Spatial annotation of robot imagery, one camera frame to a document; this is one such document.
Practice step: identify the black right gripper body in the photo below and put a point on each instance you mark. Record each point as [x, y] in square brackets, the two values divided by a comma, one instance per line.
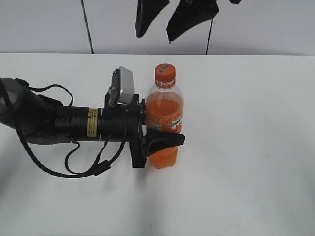
[208, 1]

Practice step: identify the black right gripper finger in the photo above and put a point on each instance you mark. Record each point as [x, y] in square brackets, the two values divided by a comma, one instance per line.
[147, 10]
[187, 16]

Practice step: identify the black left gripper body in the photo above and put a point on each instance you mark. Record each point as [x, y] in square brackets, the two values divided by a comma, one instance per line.
[123, 123]

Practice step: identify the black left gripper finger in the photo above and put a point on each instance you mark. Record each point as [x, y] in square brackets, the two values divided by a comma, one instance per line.
[156, 141]

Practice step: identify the orange soda plastic bottle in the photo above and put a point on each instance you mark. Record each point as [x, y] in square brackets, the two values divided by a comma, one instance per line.
[164, 112]

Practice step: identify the orange bottle cap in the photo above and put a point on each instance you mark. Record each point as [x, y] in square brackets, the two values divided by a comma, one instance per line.
[165, 76]

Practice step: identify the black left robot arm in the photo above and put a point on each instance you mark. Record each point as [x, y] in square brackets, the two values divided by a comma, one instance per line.
[41, 120]

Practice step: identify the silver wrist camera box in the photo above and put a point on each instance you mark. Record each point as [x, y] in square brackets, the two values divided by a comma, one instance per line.
[121, 90]

